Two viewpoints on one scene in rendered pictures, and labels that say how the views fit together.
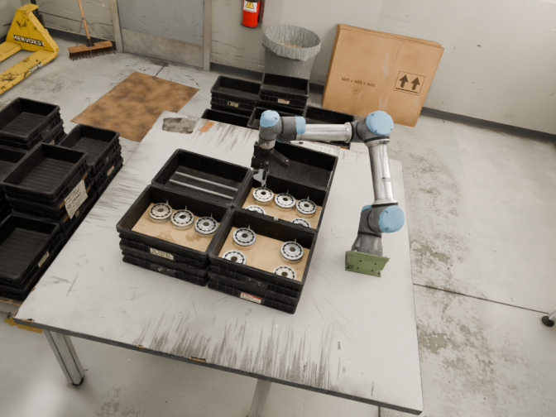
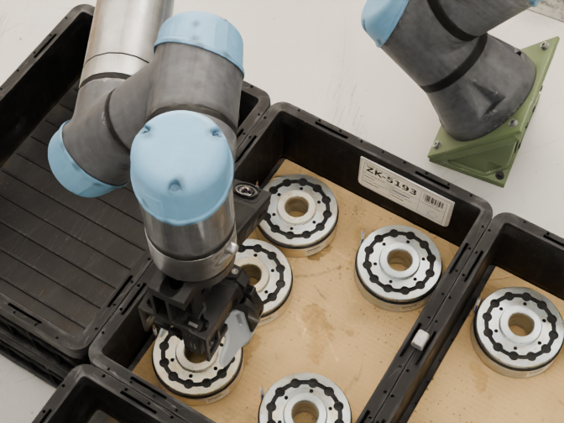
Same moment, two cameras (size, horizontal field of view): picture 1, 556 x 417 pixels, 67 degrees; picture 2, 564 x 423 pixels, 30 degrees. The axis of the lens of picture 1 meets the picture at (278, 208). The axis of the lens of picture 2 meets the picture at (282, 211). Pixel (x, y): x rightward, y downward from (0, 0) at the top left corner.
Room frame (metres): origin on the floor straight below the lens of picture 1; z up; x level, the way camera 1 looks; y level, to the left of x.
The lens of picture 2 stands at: (1.26, 0.46, 1.97)
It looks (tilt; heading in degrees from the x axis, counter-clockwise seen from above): 60 degrees down; 294
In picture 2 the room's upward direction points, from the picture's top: straight up
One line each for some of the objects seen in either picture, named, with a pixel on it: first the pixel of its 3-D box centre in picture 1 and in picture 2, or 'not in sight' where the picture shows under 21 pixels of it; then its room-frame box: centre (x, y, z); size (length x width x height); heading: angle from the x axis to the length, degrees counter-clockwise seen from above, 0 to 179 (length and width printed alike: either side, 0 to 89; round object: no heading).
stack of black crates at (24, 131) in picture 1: (31, 145); not in sight; (2.12, 1.72, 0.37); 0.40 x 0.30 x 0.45; 178
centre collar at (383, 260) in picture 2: not in sight; (399, 260); (1.37, -0.12, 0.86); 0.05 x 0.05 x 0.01
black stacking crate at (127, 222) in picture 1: (176, 227); not in sight; (1.21, 0.42, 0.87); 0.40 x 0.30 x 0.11; 83
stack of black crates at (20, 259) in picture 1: (19, 256); not in sight; (1.31, 1.35, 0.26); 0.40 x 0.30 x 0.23; 178
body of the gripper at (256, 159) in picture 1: (262, 155); (195, 284); (1.50, 0.11, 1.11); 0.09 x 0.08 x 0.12; 87
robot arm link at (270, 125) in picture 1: (269, 125); (185, 182); (1.50, 0.10, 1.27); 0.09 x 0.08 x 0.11; 111
